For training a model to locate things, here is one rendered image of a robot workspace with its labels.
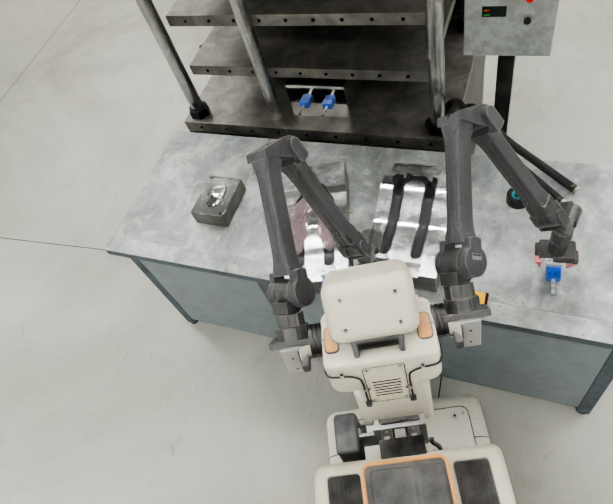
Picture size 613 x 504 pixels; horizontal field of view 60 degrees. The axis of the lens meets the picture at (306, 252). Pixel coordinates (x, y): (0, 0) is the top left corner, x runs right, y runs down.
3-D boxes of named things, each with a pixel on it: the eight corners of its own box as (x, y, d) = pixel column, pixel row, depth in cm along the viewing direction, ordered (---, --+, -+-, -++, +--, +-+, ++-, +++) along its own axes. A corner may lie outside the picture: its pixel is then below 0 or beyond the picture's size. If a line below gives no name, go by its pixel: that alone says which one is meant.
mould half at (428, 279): (436, 292, 177) (435, 271, 166) (362, 279, 186) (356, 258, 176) (462, 179, 201) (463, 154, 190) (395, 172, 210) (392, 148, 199)
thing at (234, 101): (452, 151, 219) (452, 140, 215) (188, 130, 266) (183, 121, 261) (484, 25, 259) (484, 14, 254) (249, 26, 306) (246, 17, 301)
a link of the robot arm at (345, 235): (259, 155, 143) (287, 144, 136) (268, 142, 146) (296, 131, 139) (341, 262, 163) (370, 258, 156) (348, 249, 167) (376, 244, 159)
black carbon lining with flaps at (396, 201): (421, 263, 177) (420, 247, 169) (374, 256, 182) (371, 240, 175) (441, 184, 193) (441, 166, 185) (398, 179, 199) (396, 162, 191)
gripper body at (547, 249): (538, 242, 166) (541, 228, 160) (574, 244, 162) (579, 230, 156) (538, 259, 162) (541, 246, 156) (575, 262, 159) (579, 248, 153)
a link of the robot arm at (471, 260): (430, 106, 137) (459, 93, 129) (466, 116, 144) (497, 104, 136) (434, 279, 133) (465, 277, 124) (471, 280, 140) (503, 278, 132)
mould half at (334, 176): (351, 286, 186) (346, 270, 177) (279, 292, 191) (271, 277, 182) (348, 179, 214) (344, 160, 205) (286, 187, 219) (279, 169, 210)
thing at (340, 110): (349, 118, 235) (343, 87, 221) (294, 115, 245) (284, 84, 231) (378, 46, 259) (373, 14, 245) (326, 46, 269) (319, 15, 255)
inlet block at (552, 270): (560, 299, 166) (563, 291, 162) (543, 298, 168) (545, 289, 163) (560, 264, 173) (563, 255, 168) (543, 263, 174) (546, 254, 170)
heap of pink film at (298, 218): (338, 250, 188) (334, 238, 182) (290, 255, 192) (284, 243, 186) (338, 194, 203) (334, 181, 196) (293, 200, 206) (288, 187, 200)
